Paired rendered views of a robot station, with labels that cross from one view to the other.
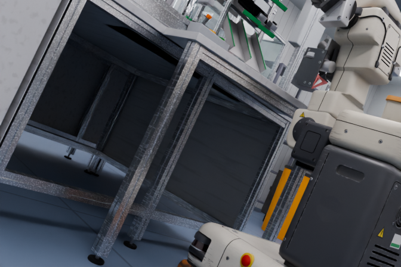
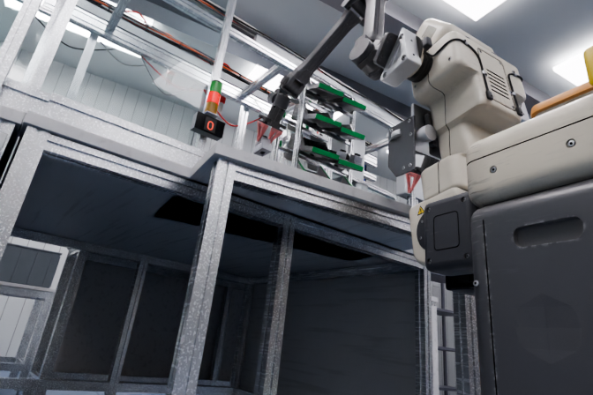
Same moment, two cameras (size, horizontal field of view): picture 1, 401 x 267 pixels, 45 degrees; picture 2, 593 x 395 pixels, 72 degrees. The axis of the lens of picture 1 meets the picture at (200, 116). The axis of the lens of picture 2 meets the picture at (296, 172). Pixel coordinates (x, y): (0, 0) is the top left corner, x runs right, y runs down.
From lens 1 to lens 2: 0.87 m
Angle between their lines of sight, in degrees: 23
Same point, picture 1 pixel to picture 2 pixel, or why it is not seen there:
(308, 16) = not seen: hidden behind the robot
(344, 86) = (460, 146)
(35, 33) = not seen: outside the picture
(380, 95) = not seen: hidden behind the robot
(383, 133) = (566, 128)
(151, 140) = (189, 327)
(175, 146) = (269, 334)
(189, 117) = (275, 285)
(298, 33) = (403, 183)
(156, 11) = (179, 158)
